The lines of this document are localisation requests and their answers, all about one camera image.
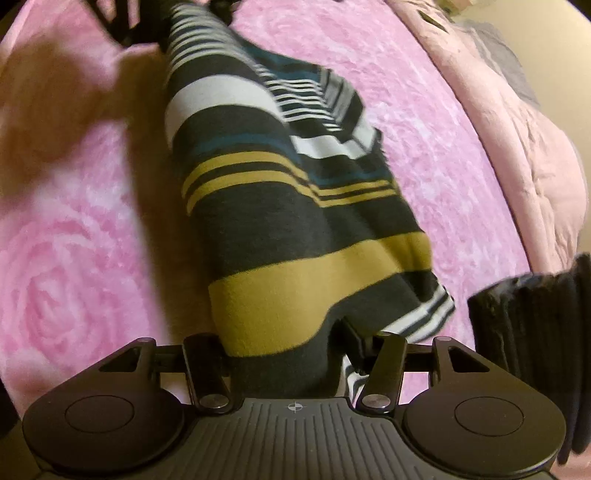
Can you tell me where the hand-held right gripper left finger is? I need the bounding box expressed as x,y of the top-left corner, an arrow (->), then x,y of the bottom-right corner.
98,335 -> 234,413

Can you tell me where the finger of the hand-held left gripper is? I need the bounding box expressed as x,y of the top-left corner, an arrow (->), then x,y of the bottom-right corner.
208,0 -> 243,24
87,0 -> 161,48

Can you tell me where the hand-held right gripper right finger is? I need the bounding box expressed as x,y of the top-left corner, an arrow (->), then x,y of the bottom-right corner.
341,320 -> 491,413

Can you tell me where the striped knit shirt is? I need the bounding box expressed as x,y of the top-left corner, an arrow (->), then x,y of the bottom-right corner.
159,0 -> 457,402

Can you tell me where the person's left forearm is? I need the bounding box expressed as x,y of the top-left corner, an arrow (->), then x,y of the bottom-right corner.
0,41 -> 134,197

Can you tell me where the black ribbed knit cloth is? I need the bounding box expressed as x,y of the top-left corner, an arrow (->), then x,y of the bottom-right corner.
467,253 -> 591,466

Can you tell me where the pink floral bed blanket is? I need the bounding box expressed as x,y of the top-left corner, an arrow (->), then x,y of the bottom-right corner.
0,0 -> 536,416

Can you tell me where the small dark flat device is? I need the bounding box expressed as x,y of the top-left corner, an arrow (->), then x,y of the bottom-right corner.
418,8 -> 450,32

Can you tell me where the light pink comforter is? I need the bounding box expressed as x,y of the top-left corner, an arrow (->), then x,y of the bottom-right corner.
385,0 -> 589,278

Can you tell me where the grey pillow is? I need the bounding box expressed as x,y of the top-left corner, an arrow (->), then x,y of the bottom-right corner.
466,21 -> 542,106

